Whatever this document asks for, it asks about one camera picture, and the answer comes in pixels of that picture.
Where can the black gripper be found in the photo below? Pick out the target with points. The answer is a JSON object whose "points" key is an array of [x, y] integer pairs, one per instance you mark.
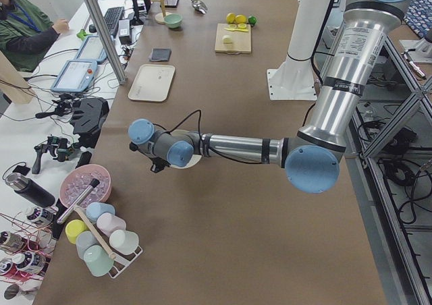
{"points": [[156, 165]]}

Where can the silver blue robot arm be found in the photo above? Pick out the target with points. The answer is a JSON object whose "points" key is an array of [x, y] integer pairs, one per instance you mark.
{"points": [[311, 159]]}

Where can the cream rabbit tray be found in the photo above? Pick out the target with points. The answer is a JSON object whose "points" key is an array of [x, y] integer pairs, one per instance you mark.
{"points": [[152, 83]]}

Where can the beige round plate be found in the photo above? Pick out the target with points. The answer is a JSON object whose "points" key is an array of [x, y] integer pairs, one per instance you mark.
{"points": [[195, 158]]}

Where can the metal muddler with black tip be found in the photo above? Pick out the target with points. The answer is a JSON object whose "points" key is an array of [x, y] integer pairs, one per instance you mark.
{"points": [[92, 185]]}

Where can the pink pastel cup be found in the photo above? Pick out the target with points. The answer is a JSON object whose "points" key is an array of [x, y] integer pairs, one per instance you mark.
{"points": [[108, 223]]}

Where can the blue pastel cup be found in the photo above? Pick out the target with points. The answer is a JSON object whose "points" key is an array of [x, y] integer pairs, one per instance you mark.
{"points": [[95, 209]]}

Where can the pink bowl with ice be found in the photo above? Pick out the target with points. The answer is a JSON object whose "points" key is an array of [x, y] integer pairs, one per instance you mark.
{"points": [[79, 179]]}

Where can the white pastel cup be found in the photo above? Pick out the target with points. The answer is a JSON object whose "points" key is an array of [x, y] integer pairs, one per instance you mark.
{"points": [[125, 242]]}

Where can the grey pastel cup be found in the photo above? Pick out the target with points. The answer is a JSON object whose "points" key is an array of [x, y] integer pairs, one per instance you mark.
{"points": [[84, 241]]}

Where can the yellow pastel cup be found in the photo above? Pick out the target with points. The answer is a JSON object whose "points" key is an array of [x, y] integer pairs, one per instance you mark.
{"points": [[74, 228]]}

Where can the white cup rack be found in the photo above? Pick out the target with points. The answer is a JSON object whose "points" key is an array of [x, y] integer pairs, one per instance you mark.
{"points": [[121, 261]]}

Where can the grey folded cloth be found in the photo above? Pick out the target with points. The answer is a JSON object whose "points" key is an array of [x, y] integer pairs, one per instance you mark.
{"points": [[160, 55]]}

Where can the mint pastel cup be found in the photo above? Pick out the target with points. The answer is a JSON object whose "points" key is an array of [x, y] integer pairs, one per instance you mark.
{"points": [[97, 260]]}

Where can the blue teach pendant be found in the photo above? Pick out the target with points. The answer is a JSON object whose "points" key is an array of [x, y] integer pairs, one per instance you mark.
{"points": [[75, 76], [92, 48]]}

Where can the black thermos bottle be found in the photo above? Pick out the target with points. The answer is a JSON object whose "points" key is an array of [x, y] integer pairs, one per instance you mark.
{"points": [[30, 190]]}

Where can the mint green bowl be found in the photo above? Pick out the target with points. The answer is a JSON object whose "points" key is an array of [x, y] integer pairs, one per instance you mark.
{"points": [[173, 20]]}

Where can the bamboo cutting board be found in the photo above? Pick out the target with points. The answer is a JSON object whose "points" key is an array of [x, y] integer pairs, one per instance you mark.
{"points": [[242, 41]]}

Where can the wooden cup stand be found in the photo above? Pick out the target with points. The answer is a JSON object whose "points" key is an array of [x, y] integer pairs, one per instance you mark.
{"points": [[160, 17]]}

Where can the black keyboard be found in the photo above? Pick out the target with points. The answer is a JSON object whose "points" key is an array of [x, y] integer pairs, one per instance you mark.
{"points": [[112, 17]]}

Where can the yellow plastic knife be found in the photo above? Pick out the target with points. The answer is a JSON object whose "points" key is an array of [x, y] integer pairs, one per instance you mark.
{"points": [[237, 29]]}

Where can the whole yellow lemon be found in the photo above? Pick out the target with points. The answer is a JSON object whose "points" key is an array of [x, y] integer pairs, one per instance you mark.
{"points": [[230, 18], [240, 19]]}

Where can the metal ice scoop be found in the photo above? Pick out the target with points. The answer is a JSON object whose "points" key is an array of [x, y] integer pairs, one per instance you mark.
{"points": [[199, 6]]}

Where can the green lime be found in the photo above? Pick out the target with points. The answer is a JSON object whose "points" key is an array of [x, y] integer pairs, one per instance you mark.
{"points": [[252, 20]]}

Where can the person in green jacket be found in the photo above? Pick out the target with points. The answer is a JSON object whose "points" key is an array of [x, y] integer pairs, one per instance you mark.
{"points": [[27, 33]]}

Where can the aluminium frame post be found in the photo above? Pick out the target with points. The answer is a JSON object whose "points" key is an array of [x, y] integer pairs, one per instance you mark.
{"points": [[99, 22]]}

